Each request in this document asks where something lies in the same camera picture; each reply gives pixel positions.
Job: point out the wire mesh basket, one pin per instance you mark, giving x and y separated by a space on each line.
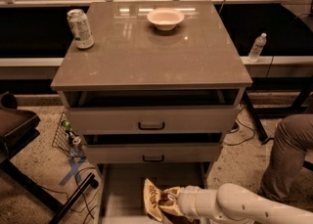
65 140

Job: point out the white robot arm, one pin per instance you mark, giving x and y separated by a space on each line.
231 204

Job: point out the top drawer with handle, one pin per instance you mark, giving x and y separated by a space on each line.
102 121

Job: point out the open bottom drawer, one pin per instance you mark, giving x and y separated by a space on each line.
121 191

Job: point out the drawer with handle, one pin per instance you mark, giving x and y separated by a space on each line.
102 121
152 153

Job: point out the middle drawer with handle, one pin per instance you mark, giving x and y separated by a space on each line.
152 153

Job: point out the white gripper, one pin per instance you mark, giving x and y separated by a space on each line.
188 201

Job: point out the brown chip bag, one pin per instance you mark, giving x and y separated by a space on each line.
153 196

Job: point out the white paper bowl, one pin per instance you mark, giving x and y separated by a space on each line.
165 19

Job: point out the clear plastic water bottle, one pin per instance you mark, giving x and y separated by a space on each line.
257 47

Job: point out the grey drawer cabinet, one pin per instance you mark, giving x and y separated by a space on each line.
134 65

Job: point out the white soda can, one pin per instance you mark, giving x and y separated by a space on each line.
80 29

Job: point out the dark office chair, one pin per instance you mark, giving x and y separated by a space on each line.
17 130

